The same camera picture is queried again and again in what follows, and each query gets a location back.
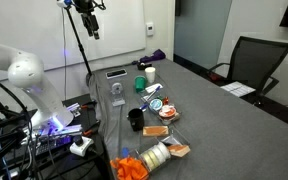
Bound orange cloth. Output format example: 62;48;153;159
110;156;149;180

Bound green plastic cup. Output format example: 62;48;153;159
135;76;146;92

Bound white emergency stop button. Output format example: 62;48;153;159
70;135;94;157

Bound white ribbon rolls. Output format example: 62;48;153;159
140;142;171;171

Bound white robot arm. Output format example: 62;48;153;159
0;0;106;130

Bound orange ribbon spool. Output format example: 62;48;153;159
159;105;176;118

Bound white paper cup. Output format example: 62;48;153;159
145;67;156;83

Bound black camera tripod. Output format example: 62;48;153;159
56;0;92;85

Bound blue marker pen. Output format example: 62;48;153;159
146;86;161;102

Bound black mesh office chair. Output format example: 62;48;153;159
207;36;288;105

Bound clear organizer box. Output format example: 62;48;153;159
129;127;190;174

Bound red gift bow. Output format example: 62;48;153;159
162;97;169;105

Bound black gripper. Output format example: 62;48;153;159
73;0;106;40

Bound white paper on chair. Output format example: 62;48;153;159
222;82;255;97

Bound black mug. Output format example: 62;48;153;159
127;108;144;131

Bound clear plastic tray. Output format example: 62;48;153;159
139;83;181;125

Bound wall thermostat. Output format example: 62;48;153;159
146;22;154;36

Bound white card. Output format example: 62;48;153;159
145;83;163;93

